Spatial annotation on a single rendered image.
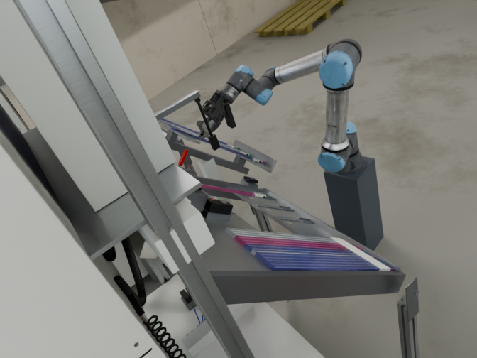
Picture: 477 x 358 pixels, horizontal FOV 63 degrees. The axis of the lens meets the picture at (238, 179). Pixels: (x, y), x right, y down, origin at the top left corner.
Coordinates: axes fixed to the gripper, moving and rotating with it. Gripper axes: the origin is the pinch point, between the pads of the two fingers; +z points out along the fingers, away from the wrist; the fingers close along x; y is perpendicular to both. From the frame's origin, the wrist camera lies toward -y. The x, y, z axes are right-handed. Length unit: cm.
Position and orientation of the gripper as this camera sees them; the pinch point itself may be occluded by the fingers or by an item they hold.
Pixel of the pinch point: (202, 136)
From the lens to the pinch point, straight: 171.1
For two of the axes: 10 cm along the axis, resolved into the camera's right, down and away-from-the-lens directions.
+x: 5.4, 3.6, -7.6
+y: -6.0, -4.7, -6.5
